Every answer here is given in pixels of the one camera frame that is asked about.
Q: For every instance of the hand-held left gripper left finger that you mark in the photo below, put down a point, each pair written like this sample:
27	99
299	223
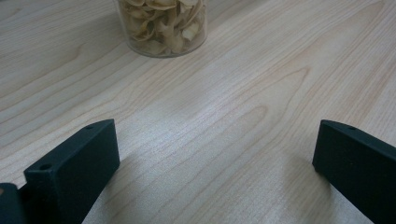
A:
74	168

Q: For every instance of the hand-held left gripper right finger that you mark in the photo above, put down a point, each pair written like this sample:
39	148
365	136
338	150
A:
358	161

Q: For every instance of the clear jar of dried slices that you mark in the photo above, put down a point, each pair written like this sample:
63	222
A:
163	26

